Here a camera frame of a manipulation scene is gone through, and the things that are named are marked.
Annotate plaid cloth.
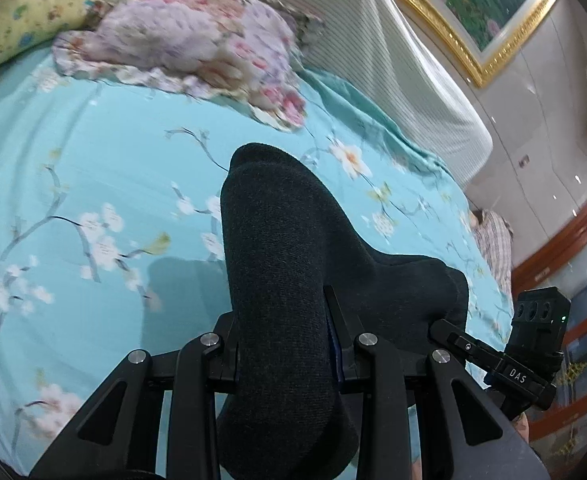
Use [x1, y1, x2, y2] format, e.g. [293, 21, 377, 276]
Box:
[470, 209, 515, 297]

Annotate wooden glass cabinet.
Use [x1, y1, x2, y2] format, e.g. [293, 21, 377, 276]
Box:
[509, 170, 587, 480]

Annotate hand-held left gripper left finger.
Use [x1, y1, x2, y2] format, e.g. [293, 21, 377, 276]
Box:
[28, 312, 240, 480]

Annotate person's right hand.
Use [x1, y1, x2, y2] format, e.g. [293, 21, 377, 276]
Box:
[512, 414, 533, 461]

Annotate yellow printed pillow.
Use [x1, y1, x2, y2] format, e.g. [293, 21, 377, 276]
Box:
[0, 0, 137, 82]

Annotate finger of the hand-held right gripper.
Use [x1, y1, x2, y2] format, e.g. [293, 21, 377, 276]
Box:
[427, 318, 505, 377]

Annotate teal floral bed sheet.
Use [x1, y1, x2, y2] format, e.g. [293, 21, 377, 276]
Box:
[0, 49, 515, 480]

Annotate black pants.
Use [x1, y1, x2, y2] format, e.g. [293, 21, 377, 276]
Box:
[216, 142, 470, 480]

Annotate pink floral ruffled pillow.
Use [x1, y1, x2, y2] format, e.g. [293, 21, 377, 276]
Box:
[52, 0, 325, 134]

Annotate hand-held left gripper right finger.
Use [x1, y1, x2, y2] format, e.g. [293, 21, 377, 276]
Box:
[322, 285, 551, 480]

